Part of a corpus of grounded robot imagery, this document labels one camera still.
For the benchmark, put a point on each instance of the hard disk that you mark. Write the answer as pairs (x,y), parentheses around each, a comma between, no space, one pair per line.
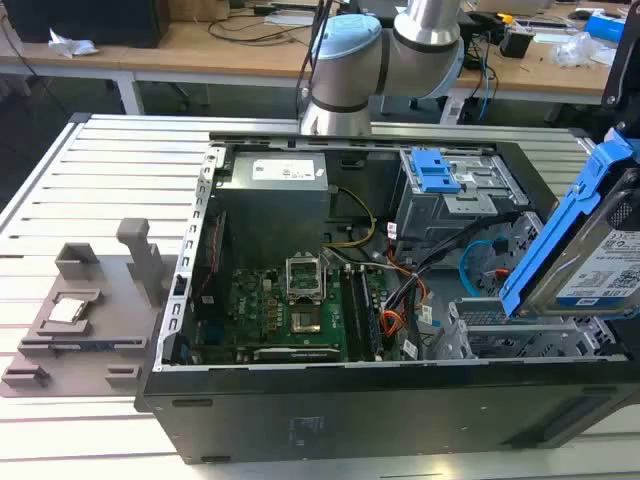
(575,260)

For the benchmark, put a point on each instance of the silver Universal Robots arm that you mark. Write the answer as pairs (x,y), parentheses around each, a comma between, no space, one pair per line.
(345,65)

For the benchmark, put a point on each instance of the metal disk bay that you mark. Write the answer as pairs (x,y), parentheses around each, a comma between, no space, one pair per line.
(525,341)

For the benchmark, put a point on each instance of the black RAM slot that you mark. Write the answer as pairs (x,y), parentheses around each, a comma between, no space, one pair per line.
(371,320)
(354,315)

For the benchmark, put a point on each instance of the clear plastic bag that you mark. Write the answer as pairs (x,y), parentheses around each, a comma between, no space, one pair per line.
(582,50)

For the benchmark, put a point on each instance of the blue box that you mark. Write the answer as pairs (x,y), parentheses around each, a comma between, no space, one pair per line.
(605,27)

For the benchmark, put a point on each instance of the wooden desk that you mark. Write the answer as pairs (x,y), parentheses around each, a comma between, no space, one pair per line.
(150,57)
(540,77)

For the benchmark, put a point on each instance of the small black device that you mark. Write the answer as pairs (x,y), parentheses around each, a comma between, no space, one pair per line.
(515,44)

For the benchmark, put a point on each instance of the blue plastic drive latch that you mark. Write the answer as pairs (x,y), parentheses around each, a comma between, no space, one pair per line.
(431,172)

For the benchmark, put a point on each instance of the grey metal drive cage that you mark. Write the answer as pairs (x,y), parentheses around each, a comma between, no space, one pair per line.
(450,210)

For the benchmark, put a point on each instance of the grey power supply unit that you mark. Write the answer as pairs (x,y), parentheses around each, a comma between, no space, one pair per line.
(275,200)

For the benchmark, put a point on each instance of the black graphics card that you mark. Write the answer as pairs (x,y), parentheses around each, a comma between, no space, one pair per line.
(300,354)

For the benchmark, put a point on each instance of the black open PC case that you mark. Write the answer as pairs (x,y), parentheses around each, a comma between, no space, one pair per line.
(350,415)

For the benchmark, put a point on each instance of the green motherboard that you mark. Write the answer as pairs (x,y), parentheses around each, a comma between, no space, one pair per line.
(250,305)

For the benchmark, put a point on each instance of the large black box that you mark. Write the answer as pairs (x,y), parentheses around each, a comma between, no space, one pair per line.
(85,20)

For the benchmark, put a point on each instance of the crumpled white paper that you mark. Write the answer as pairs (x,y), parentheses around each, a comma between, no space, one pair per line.
(70,44)

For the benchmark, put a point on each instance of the grey parts rack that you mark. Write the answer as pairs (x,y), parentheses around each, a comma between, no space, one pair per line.
(120,310)

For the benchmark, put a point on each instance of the RAM stick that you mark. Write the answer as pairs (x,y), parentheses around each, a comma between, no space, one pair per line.
(100,345)

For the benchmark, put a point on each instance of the silver CPU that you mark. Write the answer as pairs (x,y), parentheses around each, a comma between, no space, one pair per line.
(67,310)

